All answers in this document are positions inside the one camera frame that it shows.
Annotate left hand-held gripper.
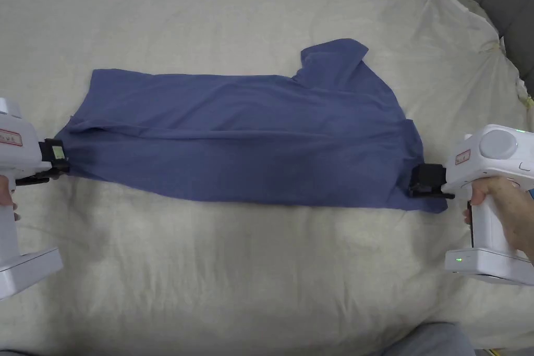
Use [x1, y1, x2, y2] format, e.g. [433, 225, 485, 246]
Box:
[0, 97, 70, 301]

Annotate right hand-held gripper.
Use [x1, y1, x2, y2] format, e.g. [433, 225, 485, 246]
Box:
[408, 124, 534, 287]

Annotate dark blue shirt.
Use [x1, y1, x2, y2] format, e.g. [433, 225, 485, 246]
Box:
[54, 38, 449, 214]

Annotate person's left hand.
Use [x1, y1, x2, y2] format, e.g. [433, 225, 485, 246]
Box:
[0, 174, 20, 223]

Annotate person's right hand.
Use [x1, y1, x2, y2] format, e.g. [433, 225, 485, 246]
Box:
[463, 176, 534, 267]

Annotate bed with beige sheet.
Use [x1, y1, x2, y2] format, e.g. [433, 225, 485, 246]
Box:
[0, 0, 534, 356]

